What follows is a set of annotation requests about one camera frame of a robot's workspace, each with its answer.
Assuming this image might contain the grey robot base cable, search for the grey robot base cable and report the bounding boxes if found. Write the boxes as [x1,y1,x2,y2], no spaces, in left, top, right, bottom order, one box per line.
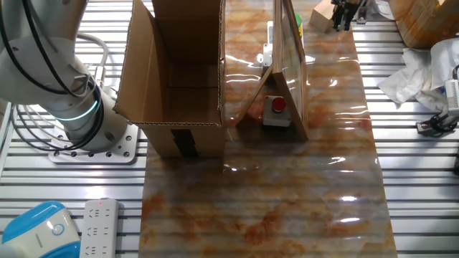
[77,32,109,89]

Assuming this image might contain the open cardboard box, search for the open cardboard box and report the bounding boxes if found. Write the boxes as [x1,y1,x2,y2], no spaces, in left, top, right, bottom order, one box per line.
[113,0,227,158]

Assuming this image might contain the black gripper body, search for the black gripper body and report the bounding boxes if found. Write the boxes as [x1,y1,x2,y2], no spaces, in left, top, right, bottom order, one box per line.
[331,0,361,10]

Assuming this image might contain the crumpled white tissue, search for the crumpled white tissue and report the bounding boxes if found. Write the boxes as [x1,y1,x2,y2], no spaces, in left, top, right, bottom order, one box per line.
[377,37,459,112]

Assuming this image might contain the aluminium camera rail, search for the aluminium camera rail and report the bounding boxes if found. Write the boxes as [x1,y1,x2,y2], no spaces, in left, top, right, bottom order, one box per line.
[415,107,459,136]

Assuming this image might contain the brown box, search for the brown box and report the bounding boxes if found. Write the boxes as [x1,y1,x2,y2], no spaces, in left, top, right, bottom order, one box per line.
[389,0,459,49]

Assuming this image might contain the black base cables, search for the black base cables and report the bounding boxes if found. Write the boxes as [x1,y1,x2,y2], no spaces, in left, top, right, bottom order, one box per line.
[0,0,105,152]

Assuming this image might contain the red emergency stop button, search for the red emergency stop button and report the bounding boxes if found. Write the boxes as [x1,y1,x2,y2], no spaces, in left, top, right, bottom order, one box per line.
[261,95,293,128]

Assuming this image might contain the blue white device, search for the blue white device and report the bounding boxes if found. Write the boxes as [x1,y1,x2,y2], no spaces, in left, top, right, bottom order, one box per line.
[0,200,82,258]

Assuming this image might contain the white power strip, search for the white power strip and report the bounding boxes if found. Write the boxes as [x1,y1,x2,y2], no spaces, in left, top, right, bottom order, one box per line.
[79,199,120,258]

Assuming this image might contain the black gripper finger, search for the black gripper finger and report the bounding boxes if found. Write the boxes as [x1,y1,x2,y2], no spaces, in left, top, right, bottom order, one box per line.
[331,5,344,32]
[343,6,355,32]

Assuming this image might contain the yellow box green button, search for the yellow box green button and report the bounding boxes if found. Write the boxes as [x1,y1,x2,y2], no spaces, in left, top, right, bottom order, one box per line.
[293,12,305,47]

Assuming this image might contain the orange marble pattern mat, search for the orange marble pattern mat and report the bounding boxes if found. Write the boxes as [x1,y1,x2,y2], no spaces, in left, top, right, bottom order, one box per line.
[138,0,399,258]

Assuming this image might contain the light wooden block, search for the light wooden block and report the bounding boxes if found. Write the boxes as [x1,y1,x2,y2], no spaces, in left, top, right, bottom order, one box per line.
[308,0,336,34]

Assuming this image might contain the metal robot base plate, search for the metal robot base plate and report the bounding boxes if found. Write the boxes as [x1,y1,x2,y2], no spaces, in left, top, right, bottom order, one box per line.
[48,120,139,164]

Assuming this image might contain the wooden picture frame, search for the wooden picture frame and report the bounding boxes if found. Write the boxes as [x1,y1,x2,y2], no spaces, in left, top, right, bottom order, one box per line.
[235,0,309,141]

